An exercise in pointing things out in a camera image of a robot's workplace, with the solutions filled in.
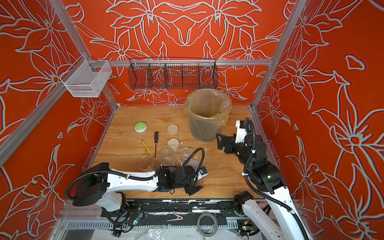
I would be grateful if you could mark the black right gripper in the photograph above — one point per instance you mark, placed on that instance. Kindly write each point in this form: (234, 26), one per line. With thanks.
(230, 149)

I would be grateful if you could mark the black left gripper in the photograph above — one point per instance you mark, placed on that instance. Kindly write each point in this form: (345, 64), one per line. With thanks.
(194, 189)

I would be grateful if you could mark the beige lidded jar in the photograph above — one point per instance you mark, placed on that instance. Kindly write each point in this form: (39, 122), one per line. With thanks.
(199, 181)
(185, 153)

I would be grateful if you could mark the clear jar with tea leaves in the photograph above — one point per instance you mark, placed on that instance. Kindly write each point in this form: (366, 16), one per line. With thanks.
(167, 156)

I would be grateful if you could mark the jar with foil seal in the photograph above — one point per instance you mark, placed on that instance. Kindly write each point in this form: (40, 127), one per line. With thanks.
(147, 164)

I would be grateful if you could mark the beige lid of jar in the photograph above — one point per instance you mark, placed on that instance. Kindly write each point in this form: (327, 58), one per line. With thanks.
(173, 129)

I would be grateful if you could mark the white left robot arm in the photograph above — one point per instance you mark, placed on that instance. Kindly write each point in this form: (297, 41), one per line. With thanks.
(105, 187)

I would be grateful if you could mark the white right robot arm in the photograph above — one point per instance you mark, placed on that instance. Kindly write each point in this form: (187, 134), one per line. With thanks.
(279, 220)

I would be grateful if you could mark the yellow plastic bin liner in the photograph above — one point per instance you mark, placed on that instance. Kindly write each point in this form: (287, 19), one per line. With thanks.
(208, 105)

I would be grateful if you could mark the red clip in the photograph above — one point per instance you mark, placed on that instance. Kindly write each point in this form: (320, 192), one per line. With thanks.
(175, 217)

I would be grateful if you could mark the yellow pencil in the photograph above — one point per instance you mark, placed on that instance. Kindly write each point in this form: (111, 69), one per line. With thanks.
(147, 147)

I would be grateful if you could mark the clear tape roll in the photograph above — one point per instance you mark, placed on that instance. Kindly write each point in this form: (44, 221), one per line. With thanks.
(207, 225)

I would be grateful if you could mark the crumpled clear plastic film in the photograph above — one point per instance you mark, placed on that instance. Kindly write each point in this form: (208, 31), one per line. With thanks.
(156, 233)

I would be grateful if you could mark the green push button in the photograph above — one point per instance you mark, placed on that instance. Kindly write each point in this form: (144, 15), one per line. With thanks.
(140, 127)

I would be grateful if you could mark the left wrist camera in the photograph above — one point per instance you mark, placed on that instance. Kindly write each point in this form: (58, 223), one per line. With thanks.
(202, 172)

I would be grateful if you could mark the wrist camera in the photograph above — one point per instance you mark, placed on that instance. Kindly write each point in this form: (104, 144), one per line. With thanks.
(202, 172)
(242, 131)

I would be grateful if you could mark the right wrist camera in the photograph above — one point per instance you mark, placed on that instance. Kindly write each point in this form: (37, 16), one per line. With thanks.
(242, 131)

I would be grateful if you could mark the black handled screwdriver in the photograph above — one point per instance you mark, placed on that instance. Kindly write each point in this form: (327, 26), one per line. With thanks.
(156, 139)

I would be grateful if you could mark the black wire wall basket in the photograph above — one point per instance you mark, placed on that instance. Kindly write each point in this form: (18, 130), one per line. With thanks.
(173, 74)

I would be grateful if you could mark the white cable duct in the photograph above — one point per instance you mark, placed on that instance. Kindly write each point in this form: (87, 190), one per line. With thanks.
(228, 224)

